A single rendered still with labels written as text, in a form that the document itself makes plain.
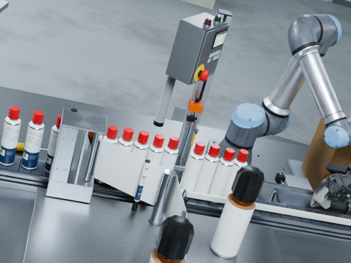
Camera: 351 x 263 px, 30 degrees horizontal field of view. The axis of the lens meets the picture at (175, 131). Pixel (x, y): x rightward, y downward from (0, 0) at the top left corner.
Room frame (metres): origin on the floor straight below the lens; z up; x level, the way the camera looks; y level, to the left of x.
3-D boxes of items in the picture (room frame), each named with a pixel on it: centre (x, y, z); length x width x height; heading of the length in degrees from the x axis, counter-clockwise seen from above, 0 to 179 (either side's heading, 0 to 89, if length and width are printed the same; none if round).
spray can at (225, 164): (1.96, -0.20, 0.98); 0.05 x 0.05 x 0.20
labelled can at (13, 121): (1.82, 0.51, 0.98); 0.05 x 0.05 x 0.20
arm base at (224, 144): (2.29, -0.25, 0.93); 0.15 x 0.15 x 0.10
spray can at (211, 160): (1.96, -0.14, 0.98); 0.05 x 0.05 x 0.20
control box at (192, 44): (2.01, 0.01, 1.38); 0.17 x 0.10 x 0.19; 157
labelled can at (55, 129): (1.85, 0.36, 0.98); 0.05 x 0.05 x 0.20
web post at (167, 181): (1.74, -0.02, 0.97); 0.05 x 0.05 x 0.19
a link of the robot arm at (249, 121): (2.29, -0.25, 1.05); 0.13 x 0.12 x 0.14; 138
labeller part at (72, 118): (1.77, 0.28, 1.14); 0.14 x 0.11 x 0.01; 102
